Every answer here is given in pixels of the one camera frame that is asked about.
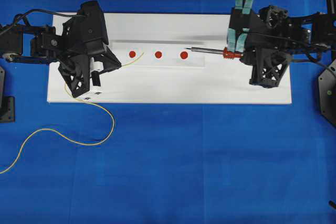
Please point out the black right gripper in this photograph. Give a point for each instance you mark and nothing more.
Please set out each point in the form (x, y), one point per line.
(257, 37)

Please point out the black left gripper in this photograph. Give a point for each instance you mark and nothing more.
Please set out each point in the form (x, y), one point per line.
(81, 50)

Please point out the red soldering iron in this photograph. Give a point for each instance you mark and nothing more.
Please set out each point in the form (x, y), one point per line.
(210, 50)

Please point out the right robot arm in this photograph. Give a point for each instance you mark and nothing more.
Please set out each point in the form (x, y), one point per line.
(308, 35)

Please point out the red dot mark left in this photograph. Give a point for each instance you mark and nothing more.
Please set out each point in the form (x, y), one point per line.
(132, 54)

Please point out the red dot mark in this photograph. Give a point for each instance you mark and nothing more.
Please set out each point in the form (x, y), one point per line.
(158, 54)
(184, 55)
(132, 54)

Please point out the red dot mark right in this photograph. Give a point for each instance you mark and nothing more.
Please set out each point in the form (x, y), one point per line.
(184, 55)

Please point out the red dot mark middle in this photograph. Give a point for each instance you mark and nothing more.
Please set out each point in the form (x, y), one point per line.
(158, 54)

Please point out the white raised strip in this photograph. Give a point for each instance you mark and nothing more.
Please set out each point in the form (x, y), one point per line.
(146, 49)

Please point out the white foam board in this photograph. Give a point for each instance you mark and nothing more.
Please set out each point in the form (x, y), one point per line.
(221, 81)

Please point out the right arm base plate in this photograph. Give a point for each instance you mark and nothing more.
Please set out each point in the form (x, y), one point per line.
(326, 85)

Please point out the black aluminium frame rail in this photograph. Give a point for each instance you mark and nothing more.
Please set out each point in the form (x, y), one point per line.
(330, 3)

